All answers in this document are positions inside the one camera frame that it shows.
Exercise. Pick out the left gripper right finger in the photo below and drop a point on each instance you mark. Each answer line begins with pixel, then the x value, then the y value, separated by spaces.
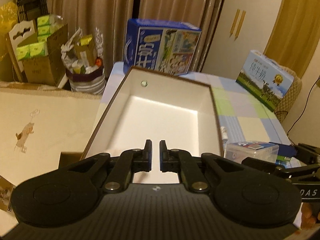
pixel 187 167

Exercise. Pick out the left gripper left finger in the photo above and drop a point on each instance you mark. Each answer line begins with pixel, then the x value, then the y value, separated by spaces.
pixel 121 169

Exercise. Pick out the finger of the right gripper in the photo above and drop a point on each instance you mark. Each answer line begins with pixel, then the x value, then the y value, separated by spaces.
pixel 267 167
pixel 282 150

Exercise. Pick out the clear plastic box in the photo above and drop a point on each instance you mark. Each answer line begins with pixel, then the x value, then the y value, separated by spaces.
pixel 238 151

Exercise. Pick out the green medicine box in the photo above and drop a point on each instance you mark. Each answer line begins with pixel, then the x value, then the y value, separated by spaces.
pixel 288 162

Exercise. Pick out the person's right hand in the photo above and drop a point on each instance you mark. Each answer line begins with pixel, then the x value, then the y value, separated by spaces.
pixel 308 219

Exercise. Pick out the quilted beige chair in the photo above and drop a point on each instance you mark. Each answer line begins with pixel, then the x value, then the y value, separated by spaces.
pixel 290 97

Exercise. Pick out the small white pill bottle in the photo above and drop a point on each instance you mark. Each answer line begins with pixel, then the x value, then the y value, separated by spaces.
pixel 224 135

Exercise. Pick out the checked blue green tablecloth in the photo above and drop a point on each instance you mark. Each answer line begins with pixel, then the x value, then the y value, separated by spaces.
pixel 244 117

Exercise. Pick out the brown cardboard storage box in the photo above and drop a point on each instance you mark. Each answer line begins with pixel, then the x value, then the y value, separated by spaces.
pixel 149 105

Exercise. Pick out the light blue milk carton box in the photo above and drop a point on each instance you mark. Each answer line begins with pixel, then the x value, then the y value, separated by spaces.
pixel 264 79

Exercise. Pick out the dark blue milk carton box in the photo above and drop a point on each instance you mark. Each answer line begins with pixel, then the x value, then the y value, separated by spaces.
pixel 164 46

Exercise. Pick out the bin with trash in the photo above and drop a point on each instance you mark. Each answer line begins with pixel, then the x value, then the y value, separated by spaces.
pixel 84 64

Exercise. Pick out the small booklet on bed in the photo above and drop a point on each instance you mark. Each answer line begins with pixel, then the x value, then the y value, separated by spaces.
pixel 6 189

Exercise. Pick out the cardboard box with green tissues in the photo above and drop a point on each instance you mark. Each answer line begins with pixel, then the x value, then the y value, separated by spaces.
pixel 35 49

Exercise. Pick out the yellow plastic bag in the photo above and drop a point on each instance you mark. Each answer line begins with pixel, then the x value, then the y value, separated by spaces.
pixel 8 18

